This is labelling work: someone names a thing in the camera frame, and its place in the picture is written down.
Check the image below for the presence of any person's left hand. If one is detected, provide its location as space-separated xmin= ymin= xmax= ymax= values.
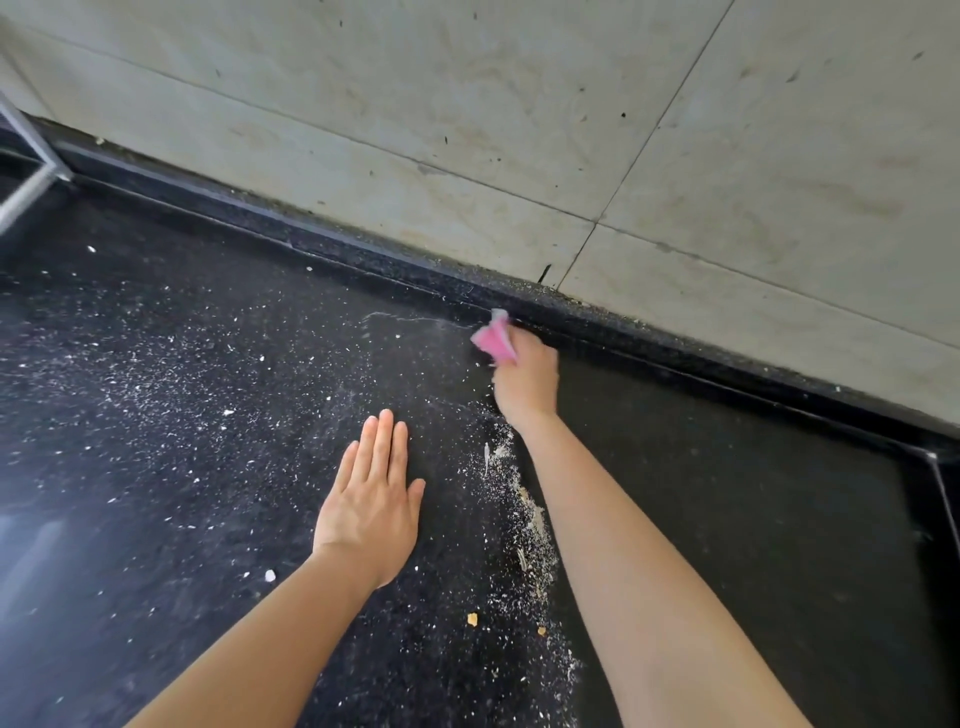
xmin=311 ymin=409 xmax=427 ymax=592

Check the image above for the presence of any black speckled countertop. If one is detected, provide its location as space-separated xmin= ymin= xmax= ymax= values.
xmin=0 ymin=112 xmax=960 ymax=728

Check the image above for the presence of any person's right hand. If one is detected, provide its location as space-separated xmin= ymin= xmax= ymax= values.
xmin=491 ymin=326 xmax=561 ymax=434

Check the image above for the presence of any person's right forearm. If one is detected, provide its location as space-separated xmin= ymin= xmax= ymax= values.
xmin=517 ymin=408 xmax=815 ymax=728

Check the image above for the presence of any person's left forearm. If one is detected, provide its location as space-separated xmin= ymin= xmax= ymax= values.
xmin=127 ymin=551 xmax=384 ymax=728

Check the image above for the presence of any pink cloth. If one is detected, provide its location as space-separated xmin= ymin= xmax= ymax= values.
xmin=470 ymin=308 xmax=519 ymax=367

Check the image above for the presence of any white metal shelf rack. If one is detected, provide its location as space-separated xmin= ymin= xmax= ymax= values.
xmin=0 ymin=89 xmax=74 ymax=235

